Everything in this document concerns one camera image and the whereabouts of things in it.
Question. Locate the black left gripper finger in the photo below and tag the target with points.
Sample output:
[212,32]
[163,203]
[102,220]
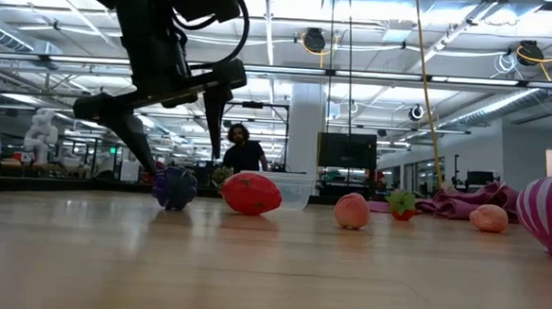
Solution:
[132,140]
[216,118]

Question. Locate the purple grape bunch toy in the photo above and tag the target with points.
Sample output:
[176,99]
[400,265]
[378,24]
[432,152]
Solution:
[175,188]

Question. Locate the red tomato toy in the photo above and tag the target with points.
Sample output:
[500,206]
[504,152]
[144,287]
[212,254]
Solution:
[251,194]

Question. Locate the pink peach toy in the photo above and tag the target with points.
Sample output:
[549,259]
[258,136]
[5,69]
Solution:
[352,210]

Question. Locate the red strawberry toy green leaves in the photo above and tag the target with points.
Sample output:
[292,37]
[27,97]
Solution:
[401,206]

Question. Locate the pale orange potato toy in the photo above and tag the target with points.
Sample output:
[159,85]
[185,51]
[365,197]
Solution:
[489,218]

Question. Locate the purple white striped onion toy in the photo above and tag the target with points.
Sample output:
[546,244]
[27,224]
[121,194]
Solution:
[549,213]

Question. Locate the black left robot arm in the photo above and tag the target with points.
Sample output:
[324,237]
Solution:
[142,5]

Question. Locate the clear plastic tupperware container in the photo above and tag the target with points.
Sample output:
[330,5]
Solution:
[297,192]

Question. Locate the person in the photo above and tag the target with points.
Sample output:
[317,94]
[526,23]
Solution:
[245,155]

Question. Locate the small green potted plant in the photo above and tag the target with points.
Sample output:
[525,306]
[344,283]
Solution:
[221,174]

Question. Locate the white structural column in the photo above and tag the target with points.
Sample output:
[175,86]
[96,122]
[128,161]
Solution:
[305,127]

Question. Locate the large black monitor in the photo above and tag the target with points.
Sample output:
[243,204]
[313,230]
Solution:
[347,150]

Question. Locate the magenta cloth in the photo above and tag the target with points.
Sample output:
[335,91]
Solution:
[467,202]

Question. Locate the small black monitor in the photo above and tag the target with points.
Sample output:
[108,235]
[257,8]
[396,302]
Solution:
[479,178]

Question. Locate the black metal gantry frame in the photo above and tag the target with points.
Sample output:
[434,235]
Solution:
[286,136]

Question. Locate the long ceiling light rail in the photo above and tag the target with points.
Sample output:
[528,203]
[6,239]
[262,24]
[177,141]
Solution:
[379,76]

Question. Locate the silver ventilation duct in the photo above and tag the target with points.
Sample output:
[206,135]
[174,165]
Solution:
[496,107]

